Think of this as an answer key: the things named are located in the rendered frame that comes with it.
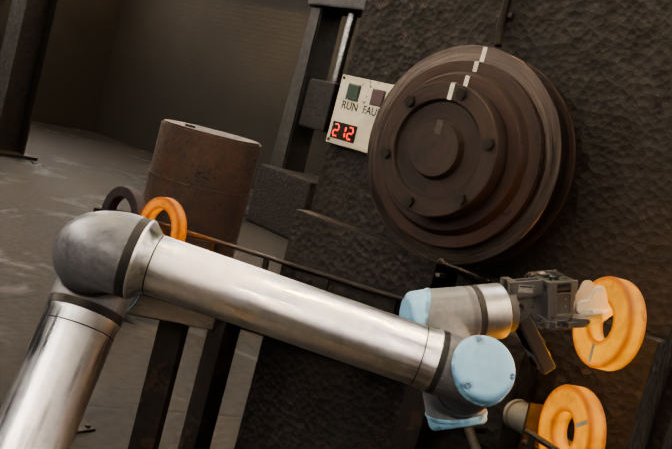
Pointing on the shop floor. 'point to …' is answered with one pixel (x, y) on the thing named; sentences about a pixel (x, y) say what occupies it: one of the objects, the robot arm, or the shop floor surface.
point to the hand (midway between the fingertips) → (610, 312)
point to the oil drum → (203, 180)
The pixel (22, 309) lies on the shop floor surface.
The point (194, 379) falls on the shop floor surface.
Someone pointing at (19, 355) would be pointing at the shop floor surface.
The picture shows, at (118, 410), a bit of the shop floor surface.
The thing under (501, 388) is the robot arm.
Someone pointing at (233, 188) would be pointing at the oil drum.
